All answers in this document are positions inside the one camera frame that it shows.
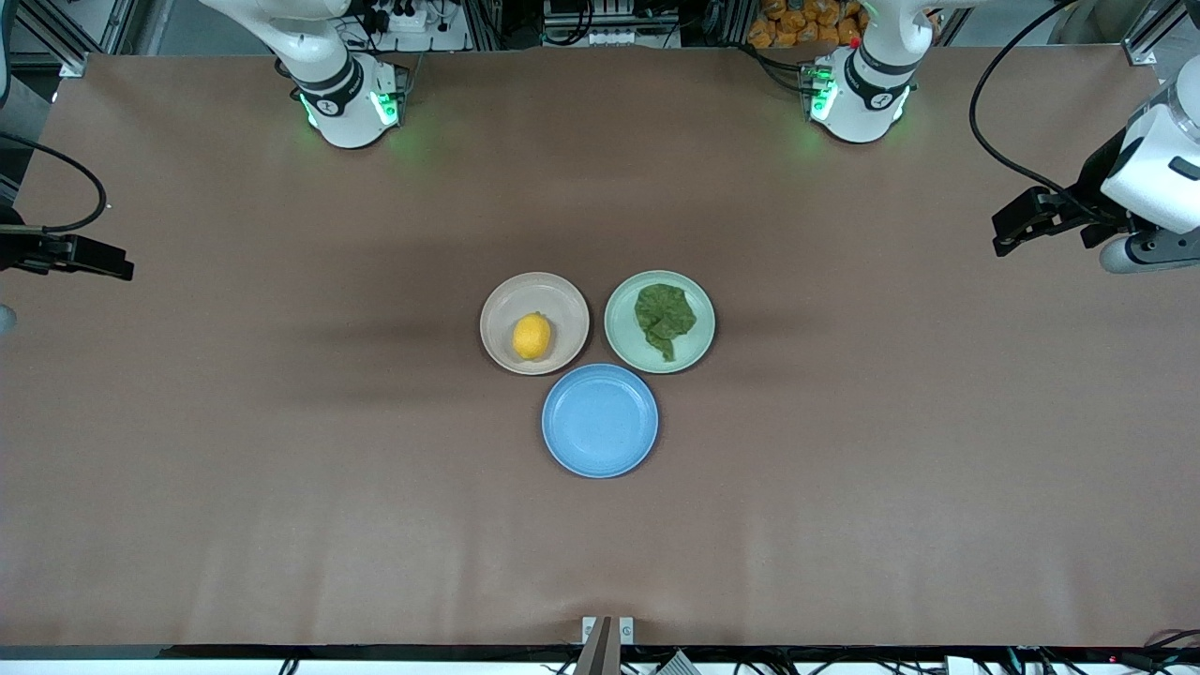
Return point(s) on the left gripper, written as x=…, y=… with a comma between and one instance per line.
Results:
x=1090, y=193

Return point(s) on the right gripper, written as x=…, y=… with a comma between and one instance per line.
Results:
x=21, y=252

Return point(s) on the green lettuce leaf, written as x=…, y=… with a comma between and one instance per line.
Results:
x=664, y=314

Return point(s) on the yellow lemon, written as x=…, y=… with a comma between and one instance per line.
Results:
x=532, y=337

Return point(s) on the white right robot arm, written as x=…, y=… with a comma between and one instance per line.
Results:
x=347, y=122

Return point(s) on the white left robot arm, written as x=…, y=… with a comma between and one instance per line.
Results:
x=858, y=117

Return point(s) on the bag of oranges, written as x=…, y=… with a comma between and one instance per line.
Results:
x=806, y=23

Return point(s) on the white power strip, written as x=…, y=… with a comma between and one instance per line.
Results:
x=412, y=23

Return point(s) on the pale green round plate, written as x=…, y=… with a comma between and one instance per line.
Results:
x=619, y=323

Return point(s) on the beige round plate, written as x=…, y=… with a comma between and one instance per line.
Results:
x=534, y=291

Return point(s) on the blue round plate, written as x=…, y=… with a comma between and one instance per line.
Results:
x=600, y=421

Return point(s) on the brown table cover sheet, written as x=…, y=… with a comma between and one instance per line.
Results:
x=600, y=544

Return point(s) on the aluminium frame profile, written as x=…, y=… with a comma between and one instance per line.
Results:
x=75, y=37
x=1148, y=42

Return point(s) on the metal table edge bracket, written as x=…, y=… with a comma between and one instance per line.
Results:
x=607, y=637

